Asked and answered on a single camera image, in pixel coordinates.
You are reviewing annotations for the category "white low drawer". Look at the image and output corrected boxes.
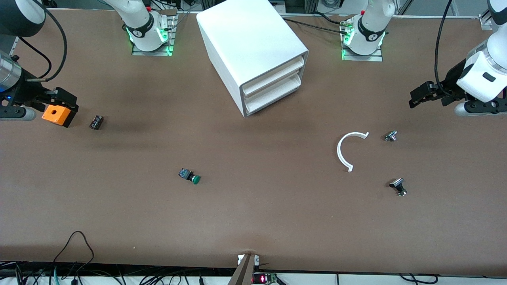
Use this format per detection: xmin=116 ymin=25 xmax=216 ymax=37
xmin=244 ymin=73 xmax=304 ymax=115

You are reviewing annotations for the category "green push button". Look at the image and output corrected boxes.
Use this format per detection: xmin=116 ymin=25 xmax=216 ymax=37
xmin=178 ymin=168 xmax=202 ymax=185

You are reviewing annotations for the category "white high drawer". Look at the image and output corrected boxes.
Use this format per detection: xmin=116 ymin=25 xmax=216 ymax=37
xmin=242 ymin=55 xmax=305 ymax=95

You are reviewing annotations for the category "white drawer cabinet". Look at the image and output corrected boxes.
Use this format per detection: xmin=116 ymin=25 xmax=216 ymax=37
xmin=196 ymin=0 xmax=309 ymax=118

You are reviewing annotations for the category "orange box with hole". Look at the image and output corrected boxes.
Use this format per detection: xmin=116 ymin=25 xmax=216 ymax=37
xmin=42 ymin=104 xmax=78 ymax=128

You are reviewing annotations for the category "white curved plastic arc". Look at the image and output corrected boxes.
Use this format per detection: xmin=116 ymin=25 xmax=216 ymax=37
xmin=337 ymin=132 xmax=370 ymax=173

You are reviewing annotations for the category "device with red light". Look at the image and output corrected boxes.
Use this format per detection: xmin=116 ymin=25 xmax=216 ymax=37
xmin=253 ymin=272 xmax=278 ymax=285

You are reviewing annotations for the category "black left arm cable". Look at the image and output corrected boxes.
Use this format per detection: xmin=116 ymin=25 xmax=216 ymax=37
xmin=435 ymin=0 xmax=454 ymax=97

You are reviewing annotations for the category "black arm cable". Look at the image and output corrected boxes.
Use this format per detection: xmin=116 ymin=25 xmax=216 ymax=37
xmin=16 ymin=8 xmax=68 ymax=82
xmin=435 ymin=0 xmax=454 ymax=97

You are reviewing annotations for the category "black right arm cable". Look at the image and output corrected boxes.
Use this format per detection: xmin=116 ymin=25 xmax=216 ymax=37
xmin=16 ymin=8 xmax=68 ymax=82

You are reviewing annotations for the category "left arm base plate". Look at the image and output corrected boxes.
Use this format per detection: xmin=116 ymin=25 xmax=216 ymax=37
xmin=341 ymin=22 xmax=383 ymax=62

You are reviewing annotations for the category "black and silver switch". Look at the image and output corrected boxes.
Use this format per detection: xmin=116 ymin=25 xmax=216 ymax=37
xmin=389 ymin=178 xmax=408 ymax=197

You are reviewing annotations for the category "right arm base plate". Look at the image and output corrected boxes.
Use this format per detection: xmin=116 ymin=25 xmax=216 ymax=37
xmin=132 ymin=14 xmax=175 ymax=56

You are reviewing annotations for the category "black cables to base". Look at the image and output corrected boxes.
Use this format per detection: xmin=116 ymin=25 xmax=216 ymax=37
xmin=283 ymin=11 xmax=350 ymax=34

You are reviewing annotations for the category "black looped cable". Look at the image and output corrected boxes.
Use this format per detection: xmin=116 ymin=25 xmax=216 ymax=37
xmin=53 ymin=231 xmax=95 ymax=277

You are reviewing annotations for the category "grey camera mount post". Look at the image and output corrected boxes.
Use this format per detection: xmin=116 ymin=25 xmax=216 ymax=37
xmin=228 ymin=253 xmax=260 ymax=285

